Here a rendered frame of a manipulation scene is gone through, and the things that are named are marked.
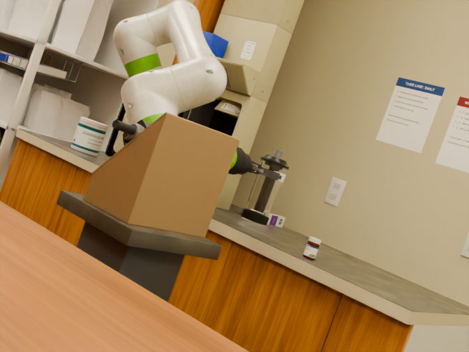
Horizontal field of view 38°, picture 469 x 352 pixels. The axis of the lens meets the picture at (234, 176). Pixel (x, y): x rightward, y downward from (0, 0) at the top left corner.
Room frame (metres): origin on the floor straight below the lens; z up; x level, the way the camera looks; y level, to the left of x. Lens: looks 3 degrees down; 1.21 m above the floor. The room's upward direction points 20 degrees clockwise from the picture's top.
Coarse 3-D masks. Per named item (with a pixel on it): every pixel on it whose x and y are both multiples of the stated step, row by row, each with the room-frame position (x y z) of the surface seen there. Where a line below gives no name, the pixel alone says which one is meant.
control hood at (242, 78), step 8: (224, 64) 2.74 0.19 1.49; (232, 64) 2.71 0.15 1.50; (240, 64) 2.68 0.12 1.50; (232, 72) 2.73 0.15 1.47; (240, 72) 2.70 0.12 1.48; (248, 72) 2.71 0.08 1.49; (256, 72) 2.74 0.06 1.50; (232, 80) 2.76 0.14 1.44; (240, 80) 2.73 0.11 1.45; (248, 80) 2.72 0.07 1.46; (256, 80) 2.76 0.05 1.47; (232, 88) 2.79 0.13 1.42; (240, 88) 2.76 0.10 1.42; (248, 88) 2.73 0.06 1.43
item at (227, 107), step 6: (222, 102) 2.89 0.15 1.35; (228, 102) 2.87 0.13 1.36; (234, 102) 2.86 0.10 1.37; (216, 108) 2.88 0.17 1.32; (222, 108) 2.86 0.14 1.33; (228, 108) 2.85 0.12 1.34; (234, 108) 2.85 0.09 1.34; (240, 108) 2.86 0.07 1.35; (228, 114) 3.00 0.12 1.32; (234, 114) 2.84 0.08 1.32
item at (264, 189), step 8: (272, 160) 2.41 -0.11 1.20; (272, 168) 2.42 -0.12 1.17; (280, 168) 2.42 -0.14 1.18; (256, 176) 2.45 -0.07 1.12; (264, 176) 2.42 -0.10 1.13; (256, 184) 2.43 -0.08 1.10; (264, 184) 2.42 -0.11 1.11; (272, 184) 2.42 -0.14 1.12; (280, 184) 2.45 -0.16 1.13; (256, 192) 2.42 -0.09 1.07; (264, 192) 2.42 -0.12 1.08; (272, 192) 2.43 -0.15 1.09; (248, 200) 2.44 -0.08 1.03; (256, 200) 2.42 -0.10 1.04; (264, 200) 2.42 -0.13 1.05; (272, 200) 2.44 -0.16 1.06; (248, 208) 2.43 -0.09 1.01; (256, 208) 2.42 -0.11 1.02; (264, 208) 2.42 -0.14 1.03; (264, 216) 2.43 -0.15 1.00
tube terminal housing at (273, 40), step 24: (216, 24) 2.96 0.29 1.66; (240, 24) 2.88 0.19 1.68; (264, 24) 2.80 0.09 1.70; (240, 48) 2.85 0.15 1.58; (264, 48) 2.78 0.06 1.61; (264, 72) 2.78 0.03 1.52; (240, 96) 2.80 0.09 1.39; (264, 96) 2.82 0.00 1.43; (240, 120) 2.77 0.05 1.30; (240, 144) 2.79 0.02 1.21
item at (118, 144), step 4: (120, 108) 2.73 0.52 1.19; (124, 116) 2.75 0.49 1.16; (124, 120) 2.75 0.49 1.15; (112, 132) 2.73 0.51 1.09; (120, 132) 2.75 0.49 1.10; (120, 136) 2.76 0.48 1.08; (116, 140) 2.75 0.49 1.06; (120, 140) 2.76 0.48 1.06; (108, 144) 2.73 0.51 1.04; (116, 144) 2.75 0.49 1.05; (120, 144) 2.76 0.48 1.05; (116, 148) 2.76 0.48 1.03; (120, 148) 2.77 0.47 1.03
